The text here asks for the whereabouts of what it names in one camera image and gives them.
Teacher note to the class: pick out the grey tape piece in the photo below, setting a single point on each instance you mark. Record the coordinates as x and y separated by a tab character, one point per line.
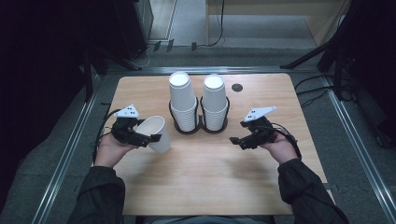
331	187

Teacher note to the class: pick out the light wooden furniture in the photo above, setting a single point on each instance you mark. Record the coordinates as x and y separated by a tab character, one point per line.
280	7

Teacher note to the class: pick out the metal floor rail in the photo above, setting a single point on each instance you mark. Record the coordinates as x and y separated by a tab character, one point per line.
358	149
62	165

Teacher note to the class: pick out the black double cup holder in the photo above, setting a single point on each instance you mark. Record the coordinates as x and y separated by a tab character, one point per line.
200	123

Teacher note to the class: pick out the person's right hand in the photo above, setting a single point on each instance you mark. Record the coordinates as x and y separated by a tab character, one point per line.
283	149

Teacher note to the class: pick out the single white paper cup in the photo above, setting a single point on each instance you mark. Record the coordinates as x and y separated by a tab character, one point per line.
162	144

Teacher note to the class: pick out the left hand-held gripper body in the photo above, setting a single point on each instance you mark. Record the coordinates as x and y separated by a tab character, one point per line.
123	130

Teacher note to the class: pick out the black metal stand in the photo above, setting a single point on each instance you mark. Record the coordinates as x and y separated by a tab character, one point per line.
88	73

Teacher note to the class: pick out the stack of white paper cups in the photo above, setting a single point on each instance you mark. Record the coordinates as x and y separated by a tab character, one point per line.
214	102
182	96

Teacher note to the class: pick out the black cabinet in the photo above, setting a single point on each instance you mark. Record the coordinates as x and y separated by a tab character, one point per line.
132	28

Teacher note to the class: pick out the person's left hand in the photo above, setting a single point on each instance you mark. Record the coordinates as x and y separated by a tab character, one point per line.
109	152

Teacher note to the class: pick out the black round table grommet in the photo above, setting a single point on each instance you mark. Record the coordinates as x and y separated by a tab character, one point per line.
237	87

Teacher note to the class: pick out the black tripod stand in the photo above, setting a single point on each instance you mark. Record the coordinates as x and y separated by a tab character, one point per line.
330	43

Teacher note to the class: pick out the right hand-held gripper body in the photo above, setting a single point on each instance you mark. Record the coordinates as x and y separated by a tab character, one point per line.
264	130

